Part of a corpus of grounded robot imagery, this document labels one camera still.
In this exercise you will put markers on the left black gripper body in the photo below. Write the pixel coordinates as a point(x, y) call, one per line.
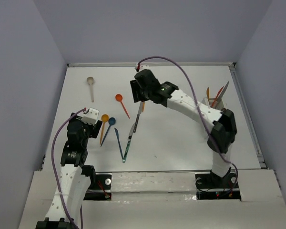
point(90, 131)

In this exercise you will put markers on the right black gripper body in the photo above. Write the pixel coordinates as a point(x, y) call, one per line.
point(140, 93)

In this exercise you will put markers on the black-handle metal knife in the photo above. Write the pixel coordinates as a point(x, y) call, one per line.
point(138, 116)

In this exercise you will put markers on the orange-red plastic knife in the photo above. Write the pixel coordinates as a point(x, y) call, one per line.
point(214, 101)

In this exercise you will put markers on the pink-handle metal knife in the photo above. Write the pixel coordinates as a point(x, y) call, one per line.
point(221, 95)

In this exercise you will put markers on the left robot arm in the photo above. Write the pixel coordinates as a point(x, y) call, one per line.
point(74, 177)

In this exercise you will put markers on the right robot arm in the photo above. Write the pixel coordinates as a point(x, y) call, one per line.
point(219, 125)

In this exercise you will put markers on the orange-red plastic spoon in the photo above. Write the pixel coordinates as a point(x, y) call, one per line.
point(119, 98)

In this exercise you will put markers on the yellow-orange plastic spoon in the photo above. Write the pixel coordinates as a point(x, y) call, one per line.
point(104, 119)

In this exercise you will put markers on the blue plastic spoon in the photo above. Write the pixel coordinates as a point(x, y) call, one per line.
point(111, 122)

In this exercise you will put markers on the teal plastic knife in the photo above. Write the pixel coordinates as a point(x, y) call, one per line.
point(119, 143)

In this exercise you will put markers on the beige plastic spoon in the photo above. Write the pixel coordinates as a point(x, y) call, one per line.
point(90, 82)

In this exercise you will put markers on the orange knife in holder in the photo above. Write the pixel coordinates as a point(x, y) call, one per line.
point(208, 93)

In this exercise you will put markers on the white two-compartment utensil holder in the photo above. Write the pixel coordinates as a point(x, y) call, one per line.
point(219, 104)

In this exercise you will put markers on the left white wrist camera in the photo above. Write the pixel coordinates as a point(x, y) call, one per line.
point(90, 116)

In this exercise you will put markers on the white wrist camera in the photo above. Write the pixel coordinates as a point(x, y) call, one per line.
point(141, 66)
point(90, 116)

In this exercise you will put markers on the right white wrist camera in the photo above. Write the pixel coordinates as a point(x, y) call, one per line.
point(141, 66)

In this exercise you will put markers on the patterned-handle metal knife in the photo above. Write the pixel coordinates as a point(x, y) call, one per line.
point(128, 143)

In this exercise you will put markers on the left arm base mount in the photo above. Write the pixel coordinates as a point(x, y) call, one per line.
point(100, 190)

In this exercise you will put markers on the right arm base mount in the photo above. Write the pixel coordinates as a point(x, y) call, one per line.
point(210, 188)

